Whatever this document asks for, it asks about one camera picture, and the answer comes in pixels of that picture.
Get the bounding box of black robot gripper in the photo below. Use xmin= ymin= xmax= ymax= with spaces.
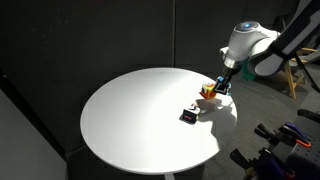
xmin=222 ymin=65 xmax=242 ymax=88

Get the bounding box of blue square toy cube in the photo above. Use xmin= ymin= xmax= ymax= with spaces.
xmin=214 ymin=75 xmax=233 ymax=97

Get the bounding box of orange square toy cube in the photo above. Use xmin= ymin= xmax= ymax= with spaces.
xmin=199 ymin=82 xmax=218 ymax=100

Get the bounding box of black checkered square toy cube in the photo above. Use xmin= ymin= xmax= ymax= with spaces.
xmin=182 ymin=102 xmax=203 ymax=125

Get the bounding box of teal wrist mounted box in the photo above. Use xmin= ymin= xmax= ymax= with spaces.
xmin=240 ymin=59 xmax=256 ymax=82

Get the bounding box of wooden folding chair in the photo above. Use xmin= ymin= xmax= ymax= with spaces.
xmin=283 ymin=47 xmax=318 ymax=100

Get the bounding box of purple black spring clamp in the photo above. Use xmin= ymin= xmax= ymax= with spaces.
xmin=229 ymin=147 xmax=298 ymax=180
xmin=254 ymin=121 xmax=313 ymax=149

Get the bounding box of perforated metal board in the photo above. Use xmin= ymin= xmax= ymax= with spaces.
xmin=286 ymin=139 xmax=320 ymax=180

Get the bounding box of black cylindrical handle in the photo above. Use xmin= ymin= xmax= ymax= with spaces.
xmin=297 ymin=108 xmax=320 ymax=124

